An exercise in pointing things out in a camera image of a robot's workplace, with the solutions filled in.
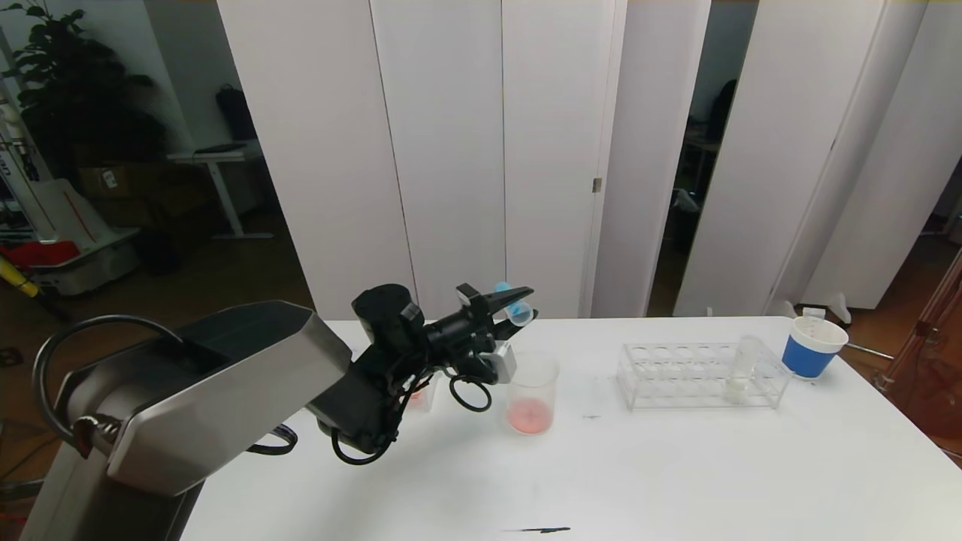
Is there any test tube with blue pigment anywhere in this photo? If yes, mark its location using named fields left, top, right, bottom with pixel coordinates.
left=492, top=282, right=536, bottom=327

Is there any white machine base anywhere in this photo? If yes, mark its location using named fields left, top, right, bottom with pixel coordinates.
left=23, top=179, right=144, bottom=296

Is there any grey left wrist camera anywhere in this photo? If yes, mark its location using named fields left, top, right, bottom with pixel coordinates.
left=481, top=342, right=518, bottom=385

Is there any paper cup with blue band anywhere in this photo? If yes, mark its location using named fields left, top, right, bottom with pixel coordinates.
left=782, top=316, right=849, bottom=380

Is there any test tube with pale yellow pigment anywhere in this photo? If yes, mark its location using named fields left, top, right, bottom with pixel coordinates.
left=726, top=335, right=764, bottom=400

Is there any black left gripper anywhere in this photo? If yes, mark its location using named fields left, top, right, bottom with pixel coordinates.
left=427, top=283, right=540, bottom=352

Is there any black backpack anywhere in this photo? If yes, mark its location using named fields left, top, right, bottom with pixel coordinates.
left=215, top=83, right=259, bottom=144

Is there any white partition foot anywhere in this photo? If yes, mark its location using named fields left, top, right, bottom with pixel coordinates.
left=782, top=295, right=852, bottom=325

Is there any brown cardboard box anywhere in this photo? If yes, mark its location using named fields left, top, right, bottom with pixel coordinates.
left=77, top=165, right=151, bottom=199

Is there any white machine column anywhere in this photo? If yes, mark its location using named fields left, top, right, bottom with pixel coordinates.
left=0, top=75, right=53, bottom=243

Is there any clear acrylic test tube rack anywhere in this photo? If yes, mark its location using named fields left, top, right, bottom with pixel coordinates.
left=616, top=342, right=791, bottom=410
left=406, top=372, right=441, bottom=413

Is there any yellow tool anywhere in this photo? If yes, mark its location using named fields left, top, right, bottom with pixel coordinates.
left=0, top=255, right=42, bottom=298

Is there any white partition panel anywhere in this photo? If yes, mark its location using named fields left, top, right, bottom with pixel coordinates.
left=673, top=0, right=891, bottom=319
left=590, top=0, right=712, bottom=319
left=765, top=0, right=931, bottom=313
left=219, top=0, right=419, bottom=318
left=370, top=0, right=508, bottom=321
left=799, top=0, right=962, bottom=310
left=501, top=0, right=628, bottom=319

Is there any white standing desk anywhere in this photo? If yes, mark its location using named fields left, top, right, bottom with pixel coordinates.
left=167, top=141, right=275, bottom=241

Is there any brown metal stand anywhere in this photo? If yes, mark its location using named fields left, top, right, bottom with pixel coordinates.
left=872, top=248, right=962, bottom=459

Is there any clear plastic beaker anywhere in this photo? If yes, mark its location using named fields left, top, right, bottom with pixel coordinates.
left=505, top=349, right=561, bottom=437

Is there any dark green potted plant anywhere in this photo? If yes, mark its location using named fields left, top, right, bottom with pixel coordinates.
left=0, top=0, right=169, bottom=180

